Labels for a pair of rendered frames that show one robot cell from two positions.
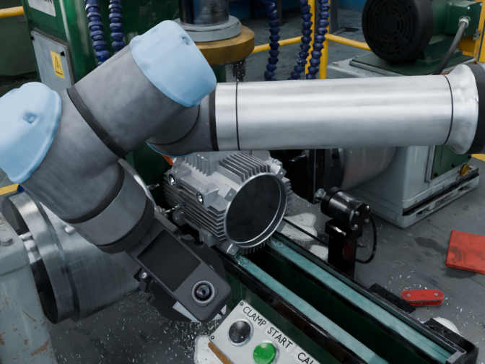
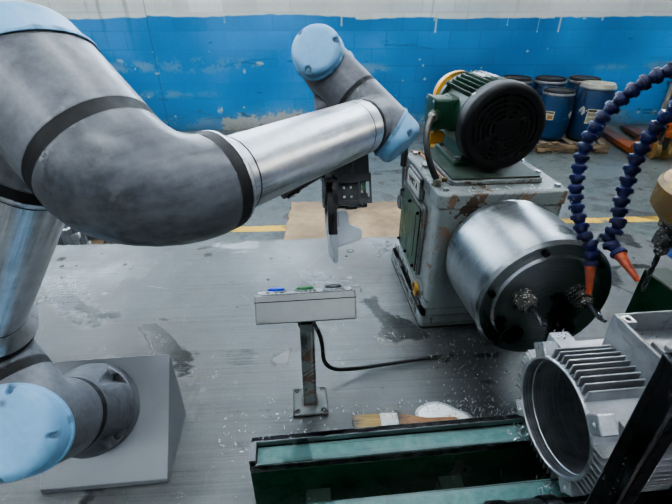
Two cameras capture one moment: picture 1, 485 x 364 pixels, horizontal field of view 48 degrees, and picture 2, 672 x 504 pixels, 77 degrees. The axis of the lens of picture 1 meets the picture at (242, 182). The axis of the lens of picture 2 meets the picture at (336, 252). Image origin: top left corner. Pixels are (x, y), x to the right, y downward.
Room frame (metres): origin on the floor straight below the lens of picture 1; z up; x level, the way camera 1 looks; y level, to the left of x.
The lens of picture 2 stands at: (0.84, -0.50, 1.50)
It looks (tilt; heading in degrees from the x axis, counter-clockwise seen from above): 31 degrees down; 121
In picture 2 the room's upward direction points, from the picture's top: straight up
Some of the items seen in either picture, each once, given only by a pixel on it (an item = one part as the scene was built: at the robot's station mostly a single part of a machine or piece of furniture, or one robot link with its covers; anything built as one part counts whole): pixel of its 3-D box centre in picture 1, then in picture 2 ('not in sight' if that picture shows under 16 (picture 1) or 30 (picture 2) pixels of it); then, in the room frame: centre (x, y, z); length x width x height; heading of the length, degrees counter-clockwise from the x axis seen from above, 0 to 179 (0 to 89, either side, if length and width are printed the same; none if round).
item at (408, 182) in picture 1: (405, 127); not in sight; (1.34, -0.44, 0.99); 0.35 x 0.31 x 0.37; 127
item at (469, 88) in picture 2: not in sight; (455, 162); (0.57, 0.52, 1.16); 0.33 x 0.26 x 0.42; 127
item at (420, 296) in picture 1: (421, 297); not in sight; (0.86, -0.36, 0.81); 0.09 x 0.03 x 0.02; 90
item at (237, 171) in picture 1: (226, 192); (619, 409); (0.98, 0.03, 1.01); 0.20 x 0.19 x 0.19; 37
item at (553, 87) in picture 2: not in sight; (549, 112); (0.33, 5.23, 0.37); 1.20 x 0.80 x 0.74; 30
